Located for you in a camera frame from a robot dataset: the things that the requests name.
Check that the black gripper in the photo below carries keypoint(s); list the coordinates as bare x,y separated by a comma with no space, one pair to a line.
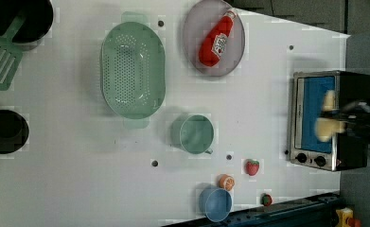
356,116

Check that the peeled plush banana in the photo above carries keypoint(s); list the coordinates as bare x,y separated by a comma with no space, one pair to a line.
325,127

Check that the black toaster oven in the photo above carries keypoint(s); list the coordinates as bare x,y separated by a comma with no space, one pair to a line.
341,152

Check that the yellow clamp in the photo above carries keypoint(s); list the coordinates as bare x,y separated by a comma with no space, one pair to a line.
346,218

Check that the small red strawberry toy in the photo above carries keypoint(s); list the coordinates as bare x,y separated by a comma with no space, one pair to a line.
266,200

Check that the orange slice toy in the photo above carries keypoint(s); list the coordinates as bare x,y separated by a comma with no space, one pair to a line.
226,182

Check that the red plush ketchup bottle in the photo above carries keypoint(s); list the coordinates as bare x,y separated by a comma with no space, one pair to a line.
214,44

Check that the green mug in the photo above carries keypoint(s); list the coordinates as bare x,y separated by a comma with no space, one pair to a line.
193,133

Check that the blue cup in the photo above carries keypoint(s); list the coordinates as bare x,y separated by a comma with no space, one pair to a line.
215,203

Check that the grey oval plate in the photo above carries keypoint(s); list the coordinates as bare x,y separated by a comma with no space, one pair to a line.
201,18

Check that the green perforated colander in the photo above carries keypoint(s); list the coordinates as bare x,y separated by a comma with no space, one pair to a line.
132,70

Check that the black cylinder holder lower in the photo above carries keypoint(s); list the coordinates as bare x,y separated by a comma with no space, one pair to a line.
14,131

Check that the black cylinder holder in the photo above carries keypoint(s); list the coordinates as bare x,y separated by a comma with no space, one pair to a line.
14,131
37,14

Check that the green slotted spatula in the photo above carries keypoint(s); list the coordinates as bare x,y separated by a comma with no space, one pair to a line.
10,53

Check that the black cylinder holder upper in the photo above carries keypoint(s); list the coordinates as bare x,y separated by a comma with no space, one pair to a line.
37,14

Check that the dark blue table rail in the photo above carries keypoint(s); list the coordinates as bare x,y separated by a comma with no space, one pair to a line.
314,211

